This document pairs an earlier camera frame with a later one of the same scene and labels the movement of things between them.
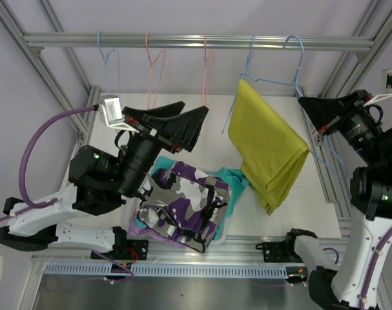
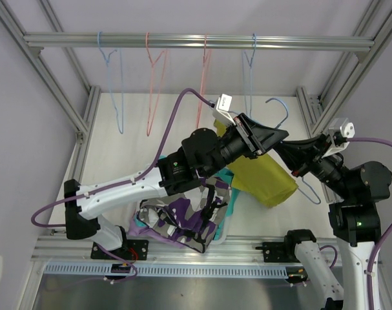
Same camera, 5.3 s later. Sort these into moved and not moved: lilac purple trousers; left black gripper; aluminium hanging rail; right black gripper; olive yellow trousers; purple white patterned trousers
Moved: left black gripper; olive yellow trousers; right black gripper
Not moved: lilac purple trousers; aluminium hanging rail; purple white patterned trousers
